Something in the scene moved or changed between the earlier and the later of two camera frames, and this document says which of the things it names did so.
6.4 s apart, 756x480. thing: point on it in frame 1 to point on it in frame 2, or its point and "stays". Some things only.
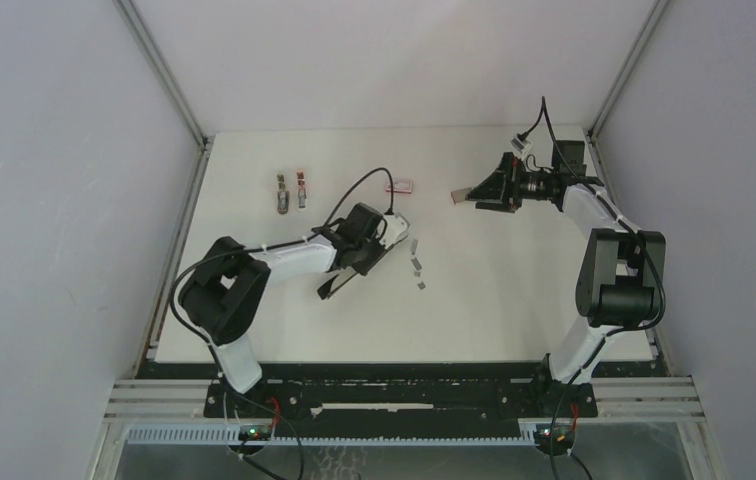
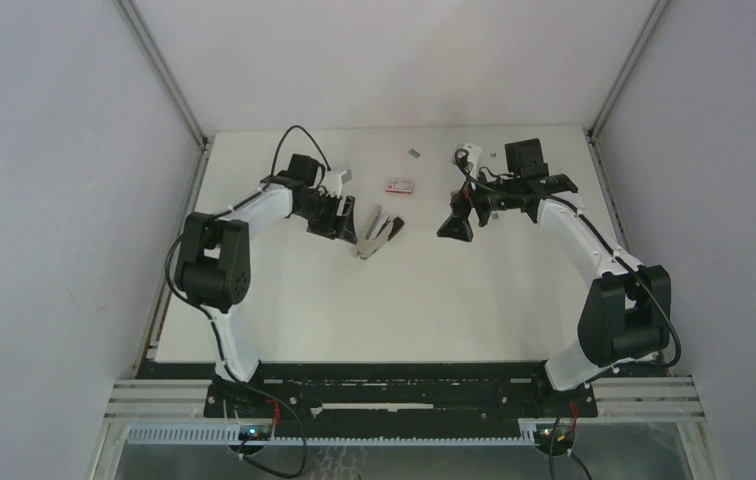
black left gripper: (372, 238) to (333, 227)
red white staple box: (399, 186) stays
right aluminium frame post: (640, 41) stays
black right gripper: (502, 191) to (458, 225)
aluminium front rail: (613, 398) stays
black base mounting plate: (401, 391) stays
